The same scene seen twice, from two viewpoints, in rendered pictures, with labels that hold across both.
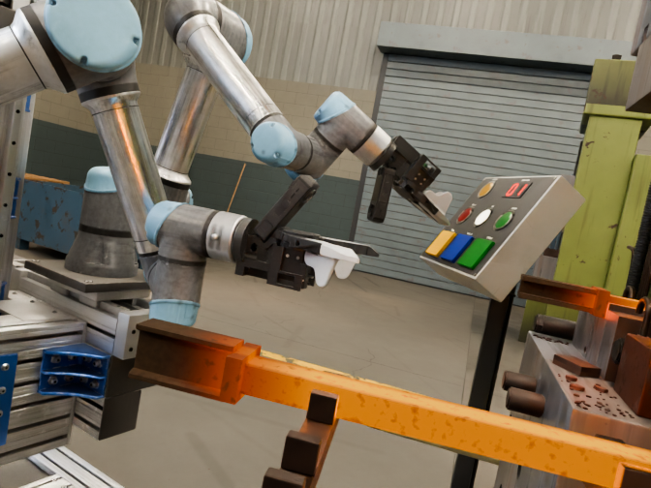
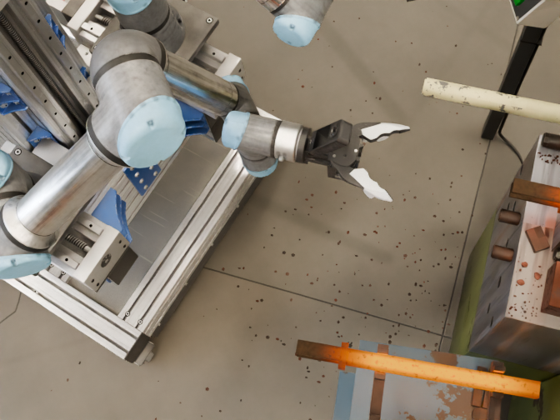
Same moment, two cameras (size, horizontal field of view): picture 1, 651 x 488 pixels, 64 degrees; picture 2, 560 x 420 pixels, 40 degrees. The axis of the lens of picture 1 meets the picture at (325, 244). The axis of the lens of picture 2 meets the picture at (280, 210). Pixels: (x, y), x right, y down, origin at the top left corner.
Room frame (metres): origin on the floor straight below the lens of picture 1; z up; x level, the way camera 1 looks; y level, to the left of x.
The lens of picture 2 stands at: (0.21, 0.04, 2.34)
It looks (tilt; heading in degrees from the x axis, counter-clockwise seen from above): 71 degrees down; 14
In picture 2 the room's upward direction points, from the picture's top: 14 degrees counter-clockwise
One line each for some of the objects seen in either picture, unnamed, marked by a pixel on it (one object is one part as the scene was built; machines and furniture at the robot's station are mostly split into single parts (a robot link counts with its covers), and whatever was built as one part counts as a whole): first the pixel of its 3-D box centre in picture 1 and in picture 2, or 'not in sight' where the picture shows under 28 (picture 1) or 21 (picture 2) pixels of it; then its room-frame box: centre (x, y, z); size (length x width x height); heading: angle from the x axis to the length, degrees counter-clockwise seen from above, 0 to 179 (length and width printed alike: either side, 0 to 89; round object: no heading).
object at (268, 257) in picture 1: (279, 253); (331, 152); (0.79, 0.07, 0.97); 0.12 x 0.08 x 0.09; 75
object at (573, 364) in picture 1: (575, 365); (537, 239); (0.62, -0.32, 0.92); 0.04 x 0.03 x 0.01; 18
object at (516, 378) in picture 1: (518, 382); (509, 217); (0.68, -0.29, 0.87); 0.04 x 0.03 x 0.03; 75
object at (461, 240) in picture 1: (457, 249); not in sight; (1.24, -0.31, 1.01); 0.07 x 0.05 x 0.07; 10
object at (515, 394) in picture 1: (524, 402); (502, 253); (0.61, -0.27, 0.87); 0.04 x 0.03 x 0.03; 75
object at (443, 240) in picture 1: (442, 244); not in sight; (1.34, -0.29, 1.01); 0.07 x 0.05 x 0.07; 10
